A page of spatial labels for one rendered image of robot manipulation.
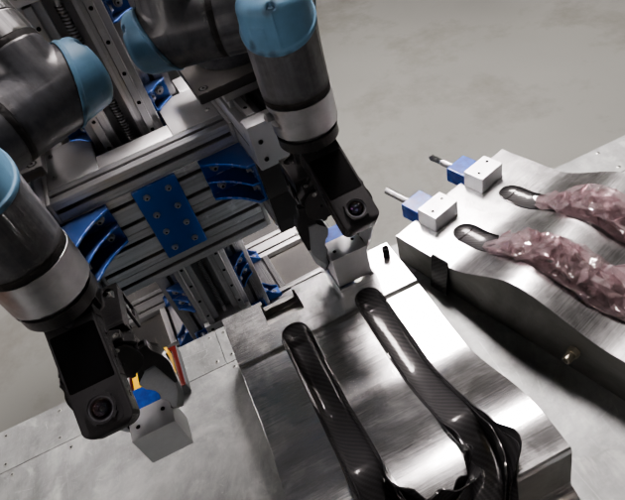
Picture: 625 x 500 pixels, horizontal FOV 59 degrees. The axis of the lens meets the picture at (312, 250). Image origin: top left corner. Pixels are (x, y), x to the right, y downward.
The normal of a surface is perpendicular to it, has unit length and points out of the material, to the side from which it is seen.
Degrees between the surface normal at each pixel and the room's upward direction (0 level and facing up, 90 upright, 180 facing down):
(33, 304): 90
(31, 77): 48
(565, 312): 16
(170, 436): 89
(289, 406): 3
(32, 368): 0
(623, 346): 1
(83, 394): 31
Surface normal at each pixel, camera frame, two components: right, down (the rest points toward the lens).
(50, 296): 0.55, 0.49
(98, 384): 0.04, -0.29
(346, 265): 0.37, 0.60
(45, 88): 0.50, -0.15
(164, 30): -0.10, 0.36
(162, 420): -0.22, -0.69
